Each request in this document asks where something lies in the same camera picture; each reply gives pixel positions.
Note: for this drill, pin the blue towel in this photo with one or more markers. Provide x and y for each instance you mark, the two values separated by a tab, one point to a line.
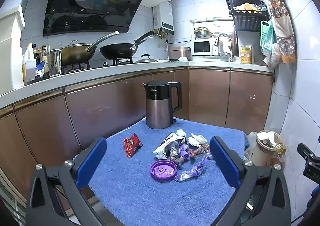
140	196

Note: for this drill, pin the brown base cabinets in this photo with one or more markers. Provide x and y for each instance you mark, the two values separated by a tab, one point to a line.
207	96

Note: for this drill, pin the white microwave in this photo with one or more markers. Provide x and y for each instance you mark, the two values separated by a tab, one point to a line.
203	47

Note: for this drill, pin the steel faucet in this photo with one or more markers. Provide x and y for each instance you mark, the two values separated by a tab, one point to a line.
223	37

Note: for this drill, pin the purple candy wrapper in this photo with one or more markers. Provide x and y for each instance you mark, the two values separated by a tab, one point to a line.
184	151
193	172

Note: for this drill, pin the person's right hand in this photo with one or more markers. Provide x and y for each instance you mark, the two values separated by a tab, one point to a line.
316	196

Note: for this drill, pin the cream trash bin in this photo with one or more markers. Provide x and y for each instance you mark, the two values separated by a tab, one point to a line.
260	156

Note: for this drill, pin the black frying pan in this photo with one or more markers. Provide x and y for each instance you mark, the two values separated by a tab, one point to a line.
117	51

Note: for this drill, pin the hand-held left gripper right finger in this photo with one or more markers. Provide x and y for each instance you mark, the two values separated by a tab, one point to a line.
223	163

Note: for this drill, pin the small white tissue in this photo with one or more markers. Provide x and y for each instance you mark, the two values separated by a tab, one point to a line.
180	132

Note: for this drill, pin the dark foil wrapper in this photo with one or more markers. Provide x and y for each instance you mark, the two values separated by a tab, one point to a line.
174	152

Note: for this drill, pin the clear plastic bag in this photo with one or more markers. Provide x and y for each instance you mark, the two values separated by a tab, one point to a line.
251	146

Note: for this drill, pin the yellow packet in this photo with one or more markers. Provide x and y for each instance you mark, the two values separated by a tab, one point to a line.
246	55

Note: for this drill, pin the white plastic oil jug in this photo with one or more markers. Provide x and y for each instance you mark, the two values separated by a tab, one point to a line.
28	66

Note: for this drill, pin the brown electric kettle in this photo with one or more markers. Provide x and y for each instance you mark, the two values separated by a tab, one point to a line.
158	111

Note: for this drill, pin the white plastic bag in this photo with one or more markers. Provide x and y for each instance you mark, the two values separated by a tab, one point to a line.
272	56

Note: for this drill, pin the steel pot lid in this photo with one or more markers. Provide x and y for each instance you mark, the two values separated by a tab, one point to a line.
146	60

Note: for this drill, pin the glass pitcher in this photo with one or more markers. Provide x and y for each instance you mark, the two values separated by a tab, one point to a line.
54	61

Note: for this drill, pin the purple plastic lid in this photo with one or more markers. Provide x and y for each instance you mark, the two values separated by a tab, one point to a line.
163	169

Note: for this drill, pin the brown rice cooker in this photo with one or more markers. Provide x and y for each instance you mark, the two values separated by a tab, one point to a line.
178	52

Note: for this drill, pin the brass wok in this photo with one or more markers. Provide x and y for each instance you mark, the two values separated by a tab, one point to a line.
75	53

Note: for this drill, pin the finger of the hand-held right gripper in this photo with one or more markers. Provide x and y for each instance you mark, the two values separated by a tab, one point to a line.
308	152

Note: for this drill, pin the small white cloth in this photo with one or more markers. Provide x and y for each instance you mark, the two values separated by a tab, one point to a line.
183	59

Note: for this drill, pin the green cutting board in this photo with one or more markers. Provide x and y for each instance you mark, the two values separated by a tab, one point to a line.
266	36

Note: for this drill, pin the steel pot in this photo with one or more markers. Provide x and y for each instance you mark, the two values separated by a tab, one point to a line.
203	33

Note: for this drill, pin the red snack wrapper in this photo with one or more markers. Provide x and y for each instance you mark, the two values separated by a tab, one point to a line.
132	144

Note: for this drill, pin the white tall cabinet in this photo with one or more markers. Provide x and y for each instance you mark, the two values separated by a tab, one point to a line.
10	48

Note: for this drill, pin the floral apron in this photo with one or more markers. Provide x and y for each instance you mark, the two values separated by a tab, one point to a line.
282	28

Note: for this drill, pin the gas stove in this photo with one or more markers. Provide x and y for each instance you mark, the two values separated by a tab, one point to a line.
75	67

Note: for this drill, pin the black wall rack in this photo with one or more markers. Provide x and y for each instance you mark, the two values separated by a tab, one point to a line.
246	16

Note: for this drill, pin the white water heater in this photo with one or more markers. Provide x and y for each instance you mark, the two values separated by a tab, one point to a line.
163	16

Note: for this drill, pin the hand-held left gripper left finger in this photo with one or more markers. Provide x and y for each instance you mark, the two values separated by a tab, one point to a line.
92	161

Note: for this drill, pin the dark red candy wrapper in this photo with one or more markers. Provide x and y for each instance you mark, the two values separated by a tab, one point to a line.
196	152

